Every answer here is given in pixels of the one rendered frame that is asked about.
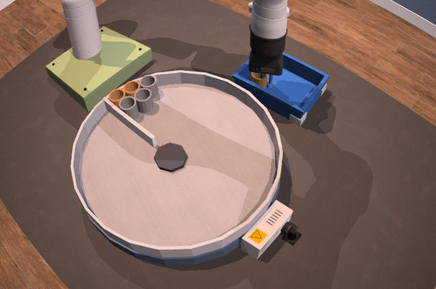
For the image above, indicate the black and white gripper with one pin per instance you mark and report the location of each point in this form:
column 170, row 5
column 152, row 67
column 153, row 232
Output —
column 267, row 41

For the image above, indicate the bronze bushing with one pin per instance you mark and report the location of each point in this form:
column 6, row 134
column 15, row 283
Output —
column 259, row 81
column 116, row 95
column 131, row 87

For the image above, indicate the grey metal bushing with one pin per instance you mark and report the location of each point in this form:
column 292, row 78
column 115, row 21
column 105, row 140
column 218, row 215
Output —
column 129, row 106
column 144, row 100
column 149, row 82

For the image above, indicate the blue crate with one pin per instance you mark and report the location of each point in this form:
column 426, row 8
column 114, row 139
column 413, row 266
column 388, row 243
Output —
column 291, row 94

